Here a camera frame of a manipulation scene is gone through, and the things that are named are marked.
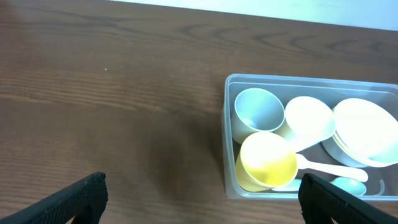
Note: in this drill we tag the yellow plastic bowl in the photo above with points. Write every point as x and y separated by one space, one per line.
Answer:
343 146

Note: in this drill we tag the clear plastic container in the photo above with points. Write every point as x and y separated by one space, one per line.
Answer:
382 182

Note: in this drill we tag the white plastic bowl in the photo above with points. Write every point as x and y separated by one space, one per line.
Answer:
369 130

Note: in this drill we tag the mint green plastic spoon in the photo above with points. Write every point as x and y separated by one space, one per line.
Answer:
351 186

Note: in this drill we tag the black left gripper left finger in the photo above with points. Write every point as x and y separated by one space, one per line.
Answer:
81 202

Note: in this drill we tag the white plastic cup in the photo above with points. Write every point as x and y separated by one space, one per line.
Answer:
308 121

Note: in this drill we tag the pink plastic fork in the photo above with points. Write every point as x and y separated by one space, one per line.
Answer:
342 171

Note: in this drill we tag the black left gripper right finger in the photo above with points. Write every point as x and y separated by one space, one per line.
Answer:
323 202

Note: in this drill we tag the grey plastic cup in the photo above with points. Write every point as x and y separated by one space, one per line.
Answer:
255 110

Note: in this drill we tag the yellow plastic cup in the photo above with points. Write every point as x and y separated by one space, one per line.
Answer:
265 161

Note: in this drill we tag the grey blue plastic bowl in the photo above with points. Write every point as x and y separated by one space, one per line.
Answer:
337 153

